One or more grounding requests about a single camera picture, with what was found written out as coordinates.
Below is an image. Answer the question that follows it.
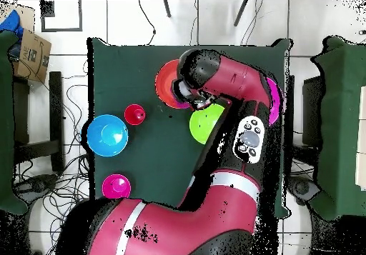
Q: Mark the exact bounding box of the green bowl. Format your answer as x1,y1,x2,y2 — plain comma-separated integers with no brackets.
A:
189,103,226,146

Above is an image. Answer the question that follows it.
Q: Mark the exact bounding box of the orange bowl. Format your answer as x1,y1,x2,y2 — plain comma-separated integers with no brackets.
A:
154,59,191,109

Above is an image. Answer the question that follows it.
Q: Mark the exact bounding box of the red cup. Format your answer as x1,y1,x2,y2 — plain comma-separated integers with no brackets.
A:
123,104,147,126

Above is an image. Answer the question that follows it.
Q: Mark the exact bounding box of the large pink bowl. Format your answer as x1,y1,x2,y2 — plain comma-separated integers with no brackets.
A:
265,76,285,127

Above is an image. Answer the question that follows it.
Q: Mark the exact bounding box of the dark green tablecloth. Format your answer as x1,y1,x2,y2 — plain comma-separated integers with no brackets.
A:
86,36,292,219

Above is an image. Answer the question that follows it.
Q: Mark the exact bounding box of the grey chair leg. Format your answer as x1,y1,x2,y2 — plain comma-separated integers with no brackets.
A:
233,0,249,27
162,0,172,19

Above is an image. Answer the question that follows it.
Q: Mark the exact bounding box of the large blue bowl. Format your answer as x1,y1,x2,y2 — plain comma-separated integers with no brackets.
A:
86,114,129,158

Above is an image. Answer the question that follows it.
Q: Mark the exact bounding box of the black metal stand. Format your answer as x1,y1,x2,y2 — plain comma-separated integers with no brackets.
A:
285,74,324,153
12,71,65,173

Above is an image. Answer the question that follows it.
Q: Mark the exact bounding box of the small red bowl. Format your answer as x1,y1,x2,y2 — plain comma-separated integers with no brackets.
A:
102,174,132,200

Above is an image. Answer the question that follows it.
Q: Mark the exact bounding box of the green cloth covered table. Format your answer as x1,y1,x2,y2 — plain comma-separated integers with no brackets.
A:
0,29,29,216
311,36,366,221

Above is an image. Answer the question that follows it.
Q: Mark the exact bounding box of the white box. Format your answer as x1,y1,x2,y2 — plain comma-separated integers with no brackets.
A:
355,86,366,191

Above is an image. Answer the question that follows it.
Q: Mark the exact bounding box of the printed cardboard box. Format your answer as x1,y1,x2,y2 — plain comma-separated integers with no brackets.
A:
12,27,53,84

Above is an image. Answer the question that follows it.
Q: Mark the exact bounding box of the plain cardboard box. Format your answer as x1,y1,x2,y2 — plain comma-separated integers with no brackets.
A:
0,4,36,34

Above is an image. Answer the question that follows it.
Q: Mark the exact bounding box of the blue bag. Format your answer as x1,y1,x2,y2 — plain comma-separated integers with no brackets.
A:
0,9,24,43

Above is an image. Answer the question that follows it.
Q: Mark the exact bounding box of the black floor cable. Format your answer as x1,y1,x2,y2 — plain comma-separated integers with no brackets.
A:
138,0,157,46

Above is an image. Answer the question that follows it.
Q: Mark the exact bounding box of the black pedestal foot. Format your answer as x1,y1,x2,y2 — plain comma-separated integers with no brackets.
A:
14,174,59,201
287,174,321,206

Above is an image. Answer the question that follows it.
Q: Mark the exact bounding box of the tangle of floor cables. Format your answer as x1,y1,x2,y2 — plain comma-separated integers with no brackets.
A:
16,60,92,255

